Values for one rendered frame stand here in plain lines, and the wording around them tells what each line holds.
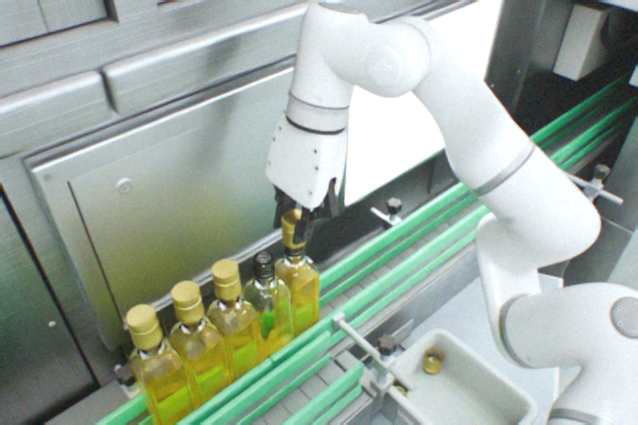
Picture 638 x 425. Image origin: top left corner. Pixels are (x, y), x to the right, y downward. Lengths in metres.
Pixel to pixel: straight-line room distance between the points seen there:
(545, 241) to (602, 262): 1.00
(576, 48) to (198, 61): 1.09
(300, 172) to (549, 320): 0.33
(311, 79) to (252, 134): 0.20
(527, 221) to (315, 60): 0.29
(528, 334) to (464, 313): 0.57
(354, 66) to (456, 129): 0.15
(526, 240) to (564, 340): 0.11
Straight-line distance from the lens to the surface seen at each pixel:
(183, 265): 0.85
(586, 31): 1.54
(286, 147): 0.68
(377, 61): 0.57
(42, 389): 0.94
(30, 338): 0.86
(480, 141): 0.61
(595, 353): 0.61
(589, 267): 1.66
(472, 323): 1.20
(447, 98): 0.68
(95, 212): 0.72
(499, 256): 0.68
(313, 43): 0.61
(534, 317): 0.64
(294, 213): 0.74
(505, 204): 0.62
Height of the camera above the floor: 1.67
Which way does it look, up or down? 42 degrees down
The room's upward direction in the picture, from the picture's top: straight up
